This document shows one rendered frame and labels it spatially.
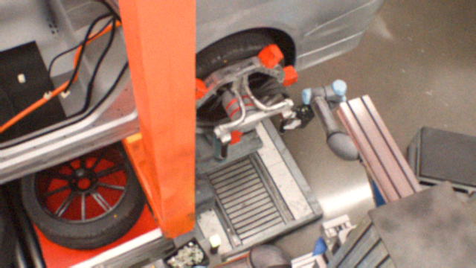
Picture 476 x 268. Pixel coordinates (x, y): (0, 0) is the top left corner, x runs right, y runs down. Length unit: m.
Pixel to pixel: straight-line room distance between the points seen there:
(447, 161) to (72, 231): 2.21
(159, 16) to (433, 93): 3.12
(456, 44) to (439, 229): 3.24
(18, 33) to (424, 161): 2.44
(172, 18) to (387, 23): 3.26
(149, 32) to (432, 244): 0.90
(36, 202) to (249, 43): 1.39
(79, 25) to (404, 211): 2.07
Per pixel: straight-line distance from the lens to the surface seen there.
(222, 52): 2.77
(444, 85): 4.45
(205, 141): 3.59
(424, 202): 1.60
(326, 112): 2.82
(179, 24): 1.55
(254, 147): 3.66
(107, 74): 2.92
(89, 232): 3.11
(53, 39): 3.37
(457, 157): 3.76
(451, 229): 1.60
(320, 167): 3.85
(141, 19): 1.48
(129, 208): 3.13
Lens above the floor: 3.41
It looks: 62 degrees down
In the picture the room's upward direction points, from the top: 8 degrees clockwise
